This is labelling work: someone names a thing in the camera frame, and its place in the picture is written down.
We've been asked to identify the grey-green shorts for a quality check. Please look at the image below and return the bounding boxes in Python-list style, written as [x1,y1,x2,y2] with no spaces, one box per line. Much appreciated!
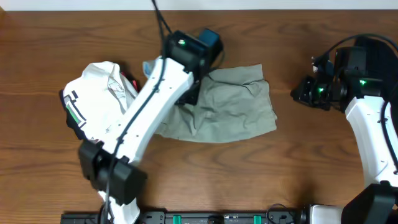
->
[156,64,277,143]

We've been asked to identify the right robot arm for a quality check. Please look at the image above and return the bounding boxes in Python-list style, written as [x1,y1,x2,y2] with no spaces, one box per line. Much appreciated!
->
[291,45,397,223]

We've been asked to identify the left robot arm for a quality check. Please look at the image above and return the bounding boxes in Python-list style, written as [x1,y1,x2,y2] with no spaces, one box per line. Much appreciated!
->
[78,29,223,223]

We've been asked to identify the black garment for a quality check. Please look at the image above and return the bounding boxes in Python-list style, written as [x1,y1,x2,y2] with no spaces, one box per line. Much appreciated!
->
[354,37,397,127]

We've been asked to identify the white folded t-shirt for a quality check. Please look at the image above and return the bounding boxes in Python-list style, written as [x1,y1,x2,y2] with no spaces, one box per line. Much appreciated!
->
[59,61,138,141]

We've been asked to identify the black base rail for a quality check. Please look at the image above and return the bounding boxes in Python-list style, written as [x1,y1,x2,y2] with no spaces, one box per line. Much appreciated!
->
[60,203,308,224]

